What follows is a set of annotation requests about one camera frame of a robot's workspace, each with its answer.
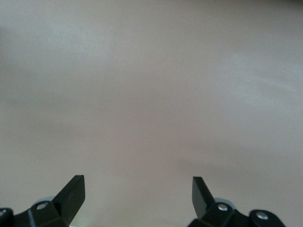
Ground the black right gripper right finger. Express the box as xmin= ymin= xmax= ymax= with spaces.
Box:
xmin=188 ymin=176 xmax=285 ymax=227

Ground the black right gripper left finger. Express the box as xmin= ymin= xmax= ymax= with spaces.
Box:
xmin=0 ymin=175 xmax=86 ymax=227

